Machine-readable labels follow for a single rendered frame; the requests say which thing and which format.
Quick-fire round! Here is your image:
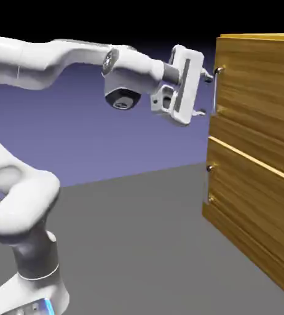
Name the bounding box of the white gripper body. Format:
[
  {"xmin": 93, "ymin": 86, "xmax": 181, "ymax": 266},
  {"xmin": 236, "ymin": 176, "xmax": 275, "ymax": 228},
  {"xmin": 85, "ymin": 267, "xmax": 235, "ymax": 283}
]
[{"xmin": 168, "ymin": 44, "xmax": 205, "ymax": 128}]

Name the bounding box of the large wooden cabinet door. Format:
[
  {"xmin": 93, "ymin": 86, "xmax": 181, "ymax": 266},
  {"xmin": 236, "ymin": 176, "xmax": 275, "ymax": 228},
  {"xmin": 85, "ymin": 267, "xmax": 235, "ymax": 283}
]
[{"xmin": 208, "ymin": 36, "xmax": 284, "ymax": 181}]

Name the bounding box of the light wood cabinet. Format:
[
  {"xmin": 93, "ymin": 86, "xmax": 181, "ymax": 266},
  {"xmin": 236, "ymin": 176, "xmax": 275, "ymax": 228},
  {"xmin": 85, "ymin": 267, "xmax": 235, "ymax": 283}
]
[{"xmin": 202, "ymin": 33, "xmax": 284, "ymax": 301}]

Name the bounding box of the small wooden cabinet door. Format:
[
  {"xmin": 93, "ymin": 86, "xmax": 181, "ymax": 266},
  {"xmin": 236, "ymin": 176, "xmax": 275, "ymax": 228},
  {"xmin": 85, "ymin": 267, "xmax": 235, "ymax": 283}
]
[{"xmin": 202, "ymin": 137, "xmax": 284, "ymax": 301}]

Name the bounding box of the long silver door handle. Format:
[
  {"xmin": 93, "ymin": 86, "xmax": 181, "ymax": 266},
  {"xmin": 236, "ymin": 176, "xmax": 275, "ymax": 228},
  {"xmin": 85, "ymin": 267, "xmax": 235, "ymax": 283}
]
[{"xmin": 212, "ymin": 65, "xmax": 226, "ymax": 116}]

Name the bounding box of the short silver door handle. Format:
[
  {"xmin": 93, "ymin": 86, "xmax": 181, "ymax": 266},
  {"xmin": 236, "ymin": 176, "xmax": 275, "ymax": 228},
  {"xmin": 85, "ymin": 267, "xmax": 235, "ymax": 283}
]
[{"xmin": 203, "ymin": 164, "xmax": 215, "ymax": 205}]

